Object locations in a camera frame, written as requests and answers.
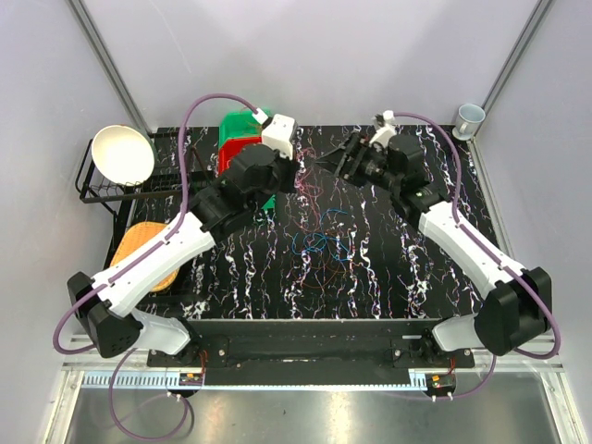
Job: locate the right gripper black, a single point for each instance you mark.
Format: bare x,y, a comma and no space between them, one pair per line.
358,148

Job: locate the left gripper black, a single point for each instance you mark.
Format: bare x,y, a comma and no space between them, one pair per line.
291,166

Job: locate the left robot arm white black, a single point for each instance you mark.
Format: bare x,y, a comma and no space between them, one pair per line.
106,304

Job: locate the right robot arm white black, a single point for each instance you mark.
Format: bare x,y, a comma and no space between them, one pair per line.
517,301

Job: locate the near green storage bin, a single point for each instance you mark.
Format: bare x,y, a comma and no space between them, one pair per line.
270,205

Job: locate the green storage bin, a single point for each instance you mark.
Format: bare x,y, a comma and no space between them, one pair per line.
238,124
270,205

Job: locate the red storage bin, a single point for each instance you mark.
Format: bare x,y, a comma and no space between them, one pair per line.
232,147

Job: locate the far green storage bin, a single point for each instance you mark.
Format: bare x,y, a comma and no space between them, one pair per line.
238,124

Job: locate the white bowl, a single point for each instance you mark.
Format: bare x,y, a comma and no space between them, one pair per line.
123,155

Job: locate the white mug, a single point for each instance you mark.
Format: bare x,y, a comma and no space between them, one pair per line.
467,122

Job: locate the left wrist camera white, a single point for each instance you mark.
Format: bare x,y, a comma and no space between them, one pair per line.
277,132

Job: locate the black wire dish rack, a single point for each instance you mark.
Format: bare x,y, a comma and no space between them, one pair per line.
154,200

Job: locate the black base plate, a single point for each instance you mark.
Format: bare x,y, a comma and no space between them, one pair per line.
315,354

